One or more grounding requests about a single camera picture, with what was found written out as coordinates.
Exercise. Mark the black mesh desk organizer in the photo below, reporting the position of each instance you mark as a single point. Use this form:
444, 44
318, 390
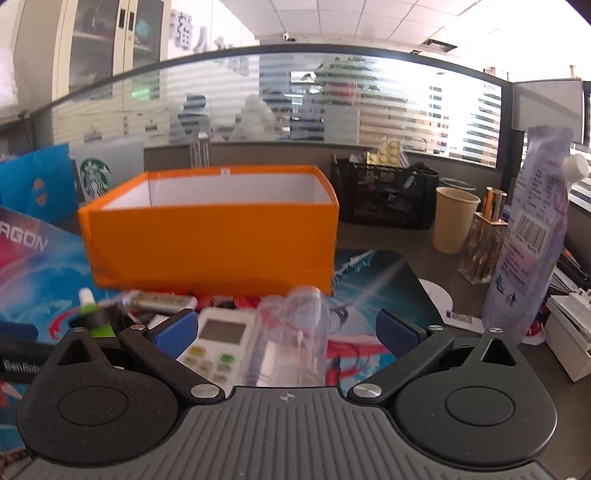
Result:
385, 196

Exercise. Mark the green cap small bottle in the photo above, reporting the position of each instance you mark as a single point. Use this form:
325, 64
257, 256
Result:
93, 317

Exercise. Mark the blue paper bag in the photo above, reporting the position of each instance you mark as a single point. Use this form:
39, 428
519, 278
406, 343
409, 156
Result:
40, 184

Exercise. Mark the purple white refill pouch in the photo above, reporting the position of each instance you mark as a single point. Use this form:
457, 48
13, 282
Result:
536, 231

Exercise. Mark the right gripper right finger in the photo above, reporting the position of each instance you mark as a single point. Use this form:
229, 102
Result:
417, 351

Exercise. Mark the beige paper cup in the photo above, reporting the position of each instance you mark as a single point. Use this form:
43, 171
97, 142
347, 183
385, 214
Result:
454, 213

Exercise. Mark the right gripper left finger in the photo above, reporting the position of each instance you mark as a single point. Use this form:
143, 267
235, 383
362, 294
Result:
158, 348

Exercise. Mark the white plastic box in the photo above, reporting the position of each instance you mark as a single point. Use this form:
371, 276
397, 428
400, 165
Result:
568, 332

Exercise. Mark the colourful anime desk mat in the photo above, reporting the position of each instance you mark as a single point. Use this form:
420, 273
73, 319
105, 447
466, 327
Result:
43, 268

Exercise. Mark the clear tall box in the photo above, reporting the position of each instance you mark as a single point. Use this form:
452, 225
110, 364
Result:
200, 150

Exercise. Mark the white remote control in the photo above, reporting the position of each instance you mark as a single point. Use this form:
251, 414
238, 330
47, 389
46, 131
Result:
223, 348

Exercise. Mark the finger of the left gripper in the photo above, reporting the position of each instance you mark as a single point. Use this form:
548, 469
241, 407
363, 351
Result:
27, 332

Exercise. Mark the clear plastic container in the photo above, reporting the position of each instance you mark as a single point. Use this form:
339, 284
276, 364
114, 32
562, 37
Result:
291, 347

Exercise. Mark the yellow toy brick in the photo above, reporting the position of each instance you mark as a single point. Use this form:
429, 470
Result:
389, 154

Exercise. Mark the Starbucks frosted plastic cup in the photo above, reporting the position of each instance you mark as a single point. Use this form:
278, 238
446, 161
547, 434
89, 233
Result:
105, 164

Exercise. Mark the silver tube with label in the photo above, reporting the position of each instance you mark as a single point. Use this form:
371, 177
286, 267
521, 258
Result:
160, 303

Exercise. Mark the gold cap perfume bottle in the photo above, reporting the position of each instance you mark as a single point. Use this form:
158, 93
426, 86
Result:
485, 239

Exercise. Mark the orange cardboard box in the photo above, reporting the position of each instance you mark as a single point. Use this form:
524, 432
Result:
240, 230

